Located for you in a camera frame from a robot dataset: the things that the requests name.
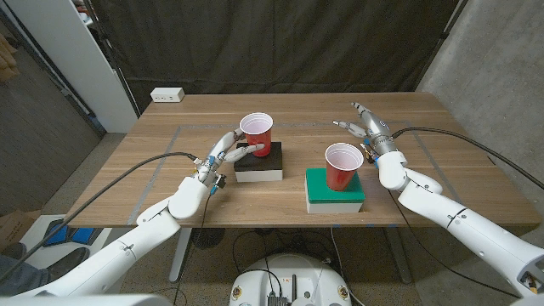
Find grey table leg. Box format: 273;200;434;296
384;226;413;285

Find black floor cable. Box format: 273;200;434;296
231;229;332;295

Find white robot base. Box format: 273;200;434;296
229;253;353;306

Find black backdrop curtain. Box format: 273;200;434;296
91;0;462;112

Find white power outlet box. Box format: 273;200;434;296
150;87;185;104

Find black-topped white block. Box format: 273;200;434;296
234;141;284;183

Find grey tape outline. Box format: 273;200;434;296
127;120;477;225

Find brown cardboard box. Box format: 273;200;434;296
0;209;40;252

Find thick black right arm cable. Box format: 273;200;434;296
391;126;544;191

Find black backdrop stand pole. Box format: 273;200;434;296
82;0;142;119
414;0;469;93

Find red plastic cup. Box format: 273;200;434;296
239;111;275;158
325;142;366;192

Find person's leg in jeans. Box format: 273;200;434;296
0;241;91;297

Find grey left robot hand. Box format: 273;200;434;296
191;127;266;196

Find white floor cable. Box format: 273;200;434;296
330;227;366;306

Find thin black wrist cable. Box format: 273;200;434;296
386;189;520;298
172;193;213;305

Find green-topped white block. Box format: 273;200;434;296
304;167;366;214

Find white table leg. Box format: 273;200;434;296
168;228;193;284

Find round black fan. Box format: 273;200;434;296
190;228;226;250

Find blue and black foot pedal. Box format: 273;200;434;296
41;218;104;248

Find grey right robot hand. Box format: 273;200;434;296
331;101;400;166

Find white cabinet panel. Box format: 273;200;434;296
3;0;139;133

